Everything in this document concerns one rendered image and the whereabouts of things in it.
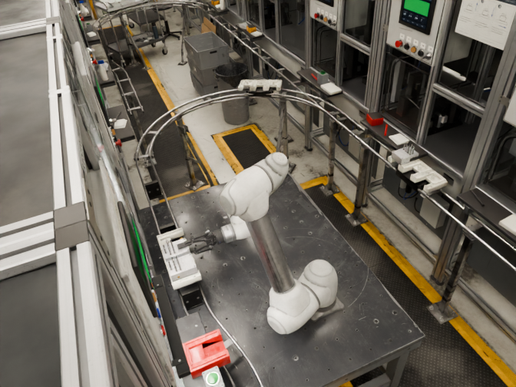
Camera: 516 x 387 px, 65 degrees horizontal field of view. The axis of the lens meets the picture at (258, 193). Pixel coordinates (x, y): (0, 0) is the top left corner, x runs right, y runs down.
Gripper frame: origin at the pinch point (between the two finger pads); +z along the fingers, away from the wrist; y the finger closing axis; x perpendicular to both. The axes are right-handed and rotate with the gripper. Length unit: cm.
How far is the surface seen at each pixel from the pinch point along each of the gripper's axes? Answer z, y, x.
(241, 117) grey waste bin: -114, -85, -248
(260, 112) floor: -144, -94, -264
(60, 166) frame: 19, 113, 81
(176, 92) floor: -64, -94, -372
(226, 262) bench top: -20.0, -22.7, -1.1
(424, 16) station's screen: -156, 76, -33
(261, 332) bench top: -21, -22, 47
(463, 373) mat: -129, -89, 82
